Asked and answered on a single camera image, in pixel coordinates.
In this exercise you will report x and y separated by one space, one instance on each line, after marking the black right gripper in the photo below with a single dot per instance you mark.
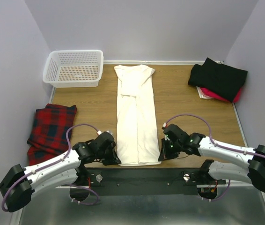
165 154

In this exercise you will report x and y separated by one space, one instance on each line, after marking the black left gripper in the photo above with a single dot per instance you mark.
113 160

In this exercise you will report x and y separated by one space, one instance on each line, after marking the white t shirt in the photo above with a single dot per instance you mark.
137 137

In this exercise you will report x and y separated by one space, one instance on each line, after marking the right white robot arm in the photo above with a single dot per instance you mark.
243 164

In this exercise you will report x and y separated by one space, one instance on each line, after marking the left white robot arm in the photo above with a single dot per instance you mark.
21 184

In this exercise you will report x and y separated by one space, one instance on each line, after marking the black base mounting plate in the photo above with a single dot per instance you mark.
147 181

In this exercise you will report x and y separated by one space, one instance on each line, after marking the red plaid folded shirt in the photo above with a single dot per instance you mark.
48 136

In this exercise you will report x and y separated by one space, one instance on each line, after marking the black folded shirt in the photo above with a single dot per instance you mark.
221 79

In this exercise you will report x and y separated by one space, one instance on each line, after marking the white perforated plastic basket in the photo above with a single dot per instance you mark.
73 68

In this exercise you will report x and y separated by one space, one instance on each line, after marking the aluminium frame rail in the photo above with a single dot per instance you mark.
233 183

